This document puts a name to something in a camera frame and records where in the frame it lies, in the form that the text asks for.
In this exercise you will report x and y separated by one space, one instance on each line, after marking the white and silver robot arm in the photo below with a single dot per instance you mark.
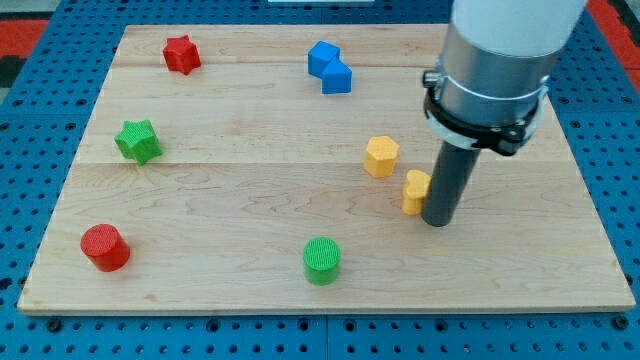
489 83

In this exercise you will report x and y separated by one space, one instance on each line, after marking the green star block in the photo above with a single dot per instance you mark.
138 141

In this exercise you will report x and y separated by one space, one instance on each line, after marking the red star block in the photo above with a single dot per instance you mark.
181 55

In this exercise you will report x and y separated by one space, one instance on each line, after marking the yellow hexagon block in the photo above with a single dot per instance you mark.
381 155

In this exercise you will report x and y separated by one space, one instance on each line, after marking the green cylinder block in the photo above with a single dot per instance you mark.
321 258

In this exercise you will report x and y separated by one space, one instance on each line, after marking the wooden board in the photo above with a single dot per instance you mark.
257 161

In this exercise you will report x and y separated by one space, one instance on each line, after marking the yellow heart block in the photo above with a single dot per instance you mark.
414 191

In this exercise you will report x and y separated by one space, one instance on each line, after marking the blue double-cube block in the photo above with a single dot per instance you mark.
323 62

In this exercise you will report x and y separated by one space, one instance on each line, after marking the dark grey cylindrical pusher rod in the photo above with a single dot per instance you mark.
451 173

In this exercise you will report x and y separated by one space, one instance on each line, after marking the red cylinder block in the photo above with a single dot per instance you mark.
105 247

